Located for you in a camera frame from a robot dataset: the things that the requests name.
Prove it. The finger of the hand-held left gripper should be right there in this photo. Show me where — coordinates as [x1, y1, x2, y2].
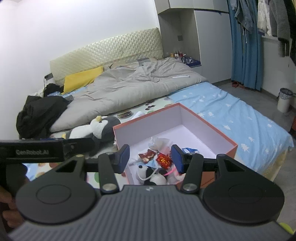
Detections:
[63, 137, 96, 156]

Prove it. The blue curtain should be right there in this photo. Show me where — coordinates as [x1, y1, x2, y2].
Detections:
[227, 0, 265, 91]

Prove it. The white furry toy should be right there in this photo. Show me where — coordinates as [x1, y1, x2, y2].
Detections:
[168, 173, 186, 184]

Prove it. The grey duvet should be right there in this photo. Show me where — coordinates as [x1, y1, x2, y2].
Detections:
[50, 57, 208, 133]

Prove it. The pink cardboard box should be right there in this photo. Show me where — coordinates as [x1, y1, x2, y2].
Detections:
[112, 103, 238, 189]

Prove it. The small toy with pink tassel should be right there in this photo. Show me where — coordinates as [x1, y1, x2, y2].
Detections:
[162, 169, 179, 178]

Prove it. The small panda plush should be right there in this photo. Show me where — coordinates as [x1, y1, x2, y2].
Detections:
[135, 166, 167, 186]

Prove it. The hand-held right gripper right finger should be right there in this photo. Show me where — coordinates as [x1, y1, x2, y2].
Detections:
[171, 144, 245, 194]

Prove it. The yellow green ball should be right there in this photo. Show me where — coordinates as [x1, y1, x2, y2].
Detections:
[279, 222, 293, 234]

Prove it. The blue tray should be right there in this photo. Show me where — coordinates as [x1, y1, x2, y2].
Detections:
[181, 57, 201, 67]

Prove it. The small black bag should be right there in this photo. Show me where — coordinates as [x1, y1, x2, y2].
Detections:
[43, 83, 65, 96]

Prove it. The white trash bin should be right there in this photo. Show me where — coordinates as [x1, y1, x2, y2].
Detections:
[277, 88, 294, 113]

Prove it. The shiny red foil packet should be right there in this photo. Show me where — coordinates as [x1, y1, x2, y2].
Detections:
[156, 153, 172, 168]

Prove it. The yellow pillow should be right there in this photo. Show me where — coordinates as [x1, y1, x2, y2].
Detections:
[63, 66, 104, 93]

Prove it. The hanging grey coat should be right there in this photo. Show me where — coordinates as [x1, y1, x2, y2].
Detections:
[269, 0, 296, 57]

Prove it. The light blue bedsheet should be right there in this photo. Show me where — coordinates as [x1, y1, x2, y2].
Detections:
[23, 82, 295, 181]

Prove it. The grey built-in cabinet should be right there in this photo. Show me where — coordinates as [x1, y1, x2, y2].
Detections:
[154, 0, 233, 84]

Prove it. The hanging denim jacket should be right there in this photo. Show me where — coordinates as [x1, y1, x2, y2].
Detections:
[235, 0, 258, 33]

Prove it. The black clothing pile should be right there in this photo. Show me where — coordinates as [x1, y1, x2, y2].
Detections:
[16, 95, 74, 139]

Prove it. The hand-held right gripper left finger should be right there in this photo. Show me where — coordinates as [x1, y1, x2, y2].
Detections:
[54, 144, 130, 194]

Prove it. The cream quilted headboard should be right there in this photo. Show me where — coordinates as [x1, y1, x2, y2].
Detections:
[50, 27, 162, 87]

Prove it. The person's left hand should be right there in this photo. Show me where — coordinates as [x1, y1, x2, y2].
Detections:
[0, 189, 23, 233]

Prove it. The hanging white garment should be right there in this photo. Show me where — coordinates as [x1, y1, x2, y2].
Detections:
[257, 0, 273, 36]

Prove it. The grey white penguin plush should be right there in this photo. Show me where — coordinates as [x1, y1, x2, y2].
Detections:
[60, 115, 122, 157]

